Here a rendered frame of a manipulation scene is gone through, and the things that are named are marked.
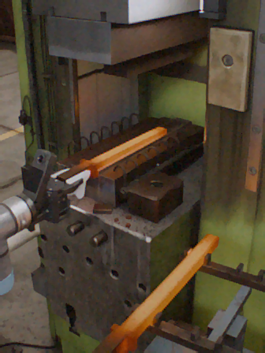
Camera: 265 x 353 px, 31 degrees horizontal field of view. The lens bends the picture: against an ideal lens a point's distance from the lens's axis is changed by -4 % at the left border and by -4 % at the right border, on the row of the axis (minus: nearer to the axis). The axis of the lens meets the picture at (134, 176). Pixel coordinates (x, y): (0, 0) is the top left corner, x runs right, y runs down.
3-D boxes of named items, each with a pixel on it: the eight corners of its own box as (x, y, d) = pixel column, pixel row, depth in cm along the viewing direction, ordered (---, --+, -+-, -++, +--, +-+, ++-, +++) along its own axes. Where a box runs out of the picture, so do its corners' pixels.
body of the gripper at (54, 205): (51, 203, 118) (14, 224, 110) (48, 172, 114) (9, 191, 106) (73, 213, 114) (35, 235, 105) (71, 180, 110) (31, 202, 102)
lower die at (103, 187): (115, 208, 120) (114, 176, 116) (57, 184, 131) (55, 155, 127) (204, 150, 149) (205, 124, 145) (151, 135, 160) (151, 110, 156)
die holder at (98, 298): (147, 371, 129) (148, 239, 108) (50, 312, 149) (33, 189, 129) (242, 269, 168) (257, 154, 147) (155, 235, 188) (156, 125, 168)
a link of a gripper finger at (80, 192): (89, 188, 121) (61, 202, 115) (88, 166, 119) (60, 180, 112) (98, 192, 120) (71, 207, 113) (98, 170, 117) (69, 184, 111)
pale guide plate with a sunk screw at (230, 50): (243, 112, 102) (248, 33, 94) (207, 103, 107) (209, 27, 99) (247, 109, 103) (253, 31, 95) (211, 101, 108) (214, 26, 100)
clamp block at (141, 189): (155, 224, 113) (156, 199, 110) (127, 213, 118) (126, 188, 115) (184, 202, 122) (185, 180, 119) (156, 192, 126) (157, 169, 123)
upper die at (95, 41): (111, 65, 104) (110, 22, 99) (48, 54, 115) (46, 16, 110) (208, 36, 133) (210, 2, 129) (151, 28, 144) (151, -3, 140)
